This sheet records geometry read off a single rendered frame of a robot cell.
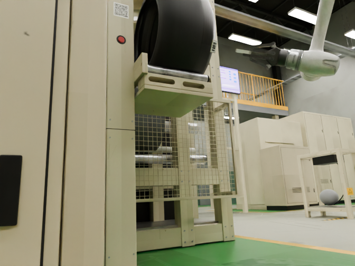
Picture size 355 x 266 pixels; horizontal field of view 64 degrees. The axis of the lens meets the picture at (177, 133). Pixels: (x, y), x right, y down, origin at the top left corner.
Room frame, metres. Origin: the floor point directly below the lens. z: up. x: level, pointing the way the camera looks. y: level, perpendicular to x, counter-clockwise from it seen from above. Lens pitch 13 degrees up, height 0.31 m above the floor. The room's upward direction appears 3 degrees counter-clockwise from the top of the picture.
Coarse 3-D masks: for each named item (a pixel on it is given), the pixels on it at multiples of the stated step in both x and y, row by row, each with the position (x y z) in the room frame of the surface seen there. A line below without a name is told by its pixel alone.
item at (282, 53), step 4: (276, 48) 1.17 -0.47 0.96; (276, 52) 1.18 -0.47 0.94; (280, 52) 1.15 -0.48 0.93; (284, 52) 1.15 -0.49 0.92; (268, 56) 1.19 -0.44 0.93; (272, 56) 1.19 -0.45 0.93; (276, 56) 1.18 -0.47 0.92; (280, 56) 1.15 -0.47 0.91; (284, 56) 1.15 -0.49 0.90; (268, 60) 1.20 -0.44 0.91; (272, 60) 1.19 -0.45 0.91; (276, 60) 1.19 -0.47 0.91; (280, 60) 1.16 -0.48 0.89; (284, 60) 1.16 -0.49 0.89; (272, 64) 1.20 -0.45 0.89; (276, 64) 1.20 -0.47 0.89; (280, 64) 1.18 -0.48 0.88; (284, 64) 1.18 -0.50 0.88
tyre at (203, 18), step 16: (144, 0) 1.36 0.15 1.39; (160, 0) 1.16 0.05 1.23; (176, 0) 1.13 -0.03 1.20; (192, 0) 1.17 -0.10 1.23; (144, 16) 1.48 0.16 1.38; (160, 16) 1.16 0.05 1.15; (176, 16) 1.13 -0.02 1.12; (192, 16) 1.16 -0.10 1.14; (208, 16) 1.20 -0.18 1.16; (144, 32) 1.57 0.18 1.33; (160, 32) 1.17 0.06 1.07; (176, 32) 1.15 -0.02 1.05; (192, 32) 1.18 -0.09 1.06; (208, 32) 1.21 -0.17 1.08; (144, 48) 1.61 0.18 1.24; (160, 48) 1.20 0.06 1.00; (176, 48) 1.19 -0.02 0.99; (192, 48) 1.22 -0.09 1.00; (208, 48) 1.25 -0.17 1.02; (160, 64) 1.25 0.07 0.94; (176, 64) 1.25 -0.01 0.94; (192, 64) 1.27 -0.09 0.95
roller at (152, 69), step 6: (150, 66) 1.19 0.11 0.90; (156, 66) 1.20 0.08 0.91; (150, 72) 1.20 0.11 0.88; (156, 72) 1.21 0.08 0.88; (162, 72) 1.22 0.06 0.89; (168, 72) 1.23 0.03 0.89; (174, 72) 1.24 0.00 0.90; (180, 72) 1.26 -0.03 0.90; (186, 72) 1.27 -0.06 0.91; (192, 72) 1.29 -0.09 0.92; (186, 78) 1.28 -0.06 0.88; (192, 78) 1.29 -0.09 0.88; (198, 78) 1.30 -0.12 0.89; (204, 78) 1.32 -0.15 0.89
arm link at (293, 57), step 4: (288, 52) 1.15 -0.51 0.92; (292, 52) 1.13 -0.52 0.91; (296, 52) 1.13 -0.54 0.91; (300, 52) 1.12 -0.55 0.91; (288, 56) 1.14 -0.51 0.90; (292, 56) 1.13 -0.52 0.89; (296, 56) 1.13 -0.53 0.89; (300, 56) 1.12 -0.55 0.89; (288, 60) 1.15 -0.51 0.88; (292, 60) 1.14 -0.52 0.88; (296, 60) 1.13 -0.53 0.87; (300, 60) 1.13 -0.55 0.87; (288, 64) 1.16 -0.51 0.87; (292, 64) 1.15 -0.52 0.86; (296, 64) 1.14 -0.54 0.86; (288, 68) 1.18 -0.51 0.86; (292, 68) 1.17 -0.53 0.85; (296, 68) 1.16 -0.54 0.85
